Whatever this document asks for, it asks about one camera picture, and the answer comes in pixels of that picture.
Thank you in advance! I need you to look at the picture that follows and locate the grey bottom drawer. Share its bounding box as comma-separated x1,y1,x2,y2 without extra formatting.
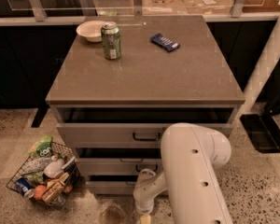
86,175,137,195

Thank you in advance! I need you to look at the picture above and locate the grey drawer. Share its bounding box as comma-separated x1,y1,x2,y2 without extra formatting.
86,175,137,195
76,147,161,175
57,107,232,148

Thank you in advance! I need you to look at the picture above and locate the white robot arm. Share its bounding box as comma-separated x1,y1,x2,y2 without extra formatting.
133,123,280,224

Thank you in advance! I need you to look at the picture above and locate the grey middle drawer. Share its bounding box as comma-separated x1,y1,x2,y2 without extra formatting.
76,147,161,175

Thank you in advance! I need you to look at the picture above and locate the grey top drawer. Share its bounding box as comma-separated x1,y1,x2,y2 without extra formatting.
57,107,232,148

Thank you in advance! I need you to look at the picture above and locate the grey drawer cabinet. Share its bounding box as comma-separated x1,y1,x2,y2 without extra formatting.
45,14,246,198

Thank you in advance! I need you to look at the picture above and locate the brown snack box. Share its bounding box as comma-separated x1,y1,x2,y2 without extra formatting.
42,173,70,203

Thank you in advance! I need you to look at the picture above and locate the white plastic bottle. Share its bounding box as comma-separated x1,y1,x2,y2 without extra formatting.
43,159,64,179

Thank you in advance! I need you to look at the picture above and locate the orange fruit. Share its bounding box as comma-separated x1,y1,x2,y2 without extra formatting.
34,185,47,201

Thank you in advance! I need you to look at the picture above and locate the clear plastic water bottle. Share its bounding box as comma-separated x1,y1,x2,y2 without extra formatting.
23,156,58,174

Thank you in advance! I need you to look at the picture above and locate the green chip bag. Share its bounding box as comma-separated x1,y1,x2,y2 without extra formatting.
27,135,53,159

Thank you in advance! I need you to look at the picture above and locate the blue soda can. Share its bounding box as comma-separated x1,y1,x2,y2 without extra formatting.
15,177,35,199

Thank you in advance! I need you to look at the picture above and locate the blue snack packet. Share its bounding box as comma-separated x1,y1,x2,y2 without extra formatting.
150,33,180,52

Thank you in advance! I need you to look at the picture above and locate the green soda can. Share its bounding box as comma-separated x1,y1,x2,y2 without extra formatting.
101,21,121,60

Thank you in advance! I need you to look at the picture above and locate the white bowl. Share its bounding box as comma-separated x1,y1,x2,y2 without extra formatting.
77,21,105,42

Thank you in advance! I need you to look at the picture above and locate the cardboard box left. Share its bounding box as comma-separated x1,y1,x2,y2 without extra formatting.
142,0,188,15

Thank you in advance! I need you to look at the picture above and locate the black wire basket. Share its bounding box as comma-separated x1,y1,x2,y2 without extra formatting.
6,142,79,207

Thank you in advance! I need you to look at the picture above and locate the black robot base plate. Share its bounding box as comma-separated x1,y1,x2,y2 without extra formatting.
240,113,280,153

